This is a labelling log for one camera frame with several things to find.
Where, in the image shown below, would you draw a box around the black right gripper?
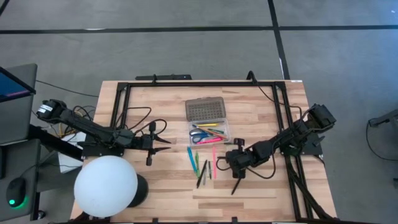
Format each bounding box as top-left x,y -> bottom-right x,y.
225,138 -> 254,178

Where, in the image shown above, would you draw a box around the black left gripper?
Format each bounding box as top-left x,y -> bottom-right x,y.
133,121 -> 172,166

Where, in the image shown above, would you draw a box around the black pen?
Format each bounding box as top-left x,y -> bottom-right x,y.
231,177 -> 243,196

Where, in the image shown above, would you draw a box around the pink highlighter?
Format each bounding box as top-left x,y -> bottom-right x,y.
196,137 -> 223,145

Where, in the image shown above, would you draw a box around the blue pen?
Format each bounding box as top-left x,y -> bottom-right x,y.
186,146 -> 198,175

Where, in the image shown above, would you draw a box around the thick black marker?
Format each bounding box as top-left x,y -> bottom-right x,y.
196,159 -> 208,189

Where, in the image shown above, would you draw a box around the blue handled scissors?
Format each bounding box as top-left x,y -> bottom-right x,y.
188,128 -> 212,144

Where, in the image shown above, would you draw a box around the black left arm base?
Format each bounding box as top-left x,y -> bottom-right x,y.
77,136 -> 127,158

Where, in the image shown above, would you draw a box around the translucent plastic supply box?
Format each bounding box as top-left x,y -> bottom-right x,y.
185,96 -> 232,146

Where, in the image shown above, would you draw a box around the white power box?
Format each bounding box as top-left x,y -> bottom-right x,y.
57,130 -> 91,174

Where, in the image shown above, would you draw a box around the white globe lamp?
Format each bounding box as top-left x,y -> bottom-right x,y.
73,154 -> 149,218

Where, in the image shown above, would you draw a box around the black sensor bar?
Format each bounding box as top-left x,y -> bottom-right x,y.
135,73 -> 193,81

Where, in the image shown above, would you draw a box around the grey side desk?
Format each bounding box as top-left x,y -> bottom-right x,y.
0,63 -> 41,222

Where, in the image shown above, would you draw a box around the black computer mouse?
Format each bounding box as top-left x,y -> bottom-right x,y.
6,177 -> 27,210

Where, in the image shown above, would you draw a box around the grey stand leg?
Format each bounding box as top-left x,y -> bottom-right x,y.
368,108 -> 398,133

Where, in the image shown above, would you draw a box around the open laptop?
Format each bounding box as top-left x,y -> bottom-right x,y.
0,66 -> 37,103

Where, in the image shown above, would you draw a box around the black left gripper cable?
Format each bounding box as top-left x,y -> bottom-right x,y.
114,106 -> 168,138

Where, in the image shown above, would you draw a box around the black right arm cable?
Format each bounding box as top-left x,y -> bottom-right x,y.
247,70 -> 304,124

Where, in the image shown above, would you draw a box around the black aluminium table frame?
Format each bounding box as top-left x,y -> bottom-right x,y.
111,80 -> 315,222

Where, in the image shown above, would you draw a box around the black cable bundle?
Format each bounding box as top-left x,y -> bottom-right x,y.
284,155 -> 335,220

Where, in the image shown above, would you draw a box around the black floor cable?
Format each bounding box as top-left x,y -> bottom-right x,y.
34,80 -> 100,98

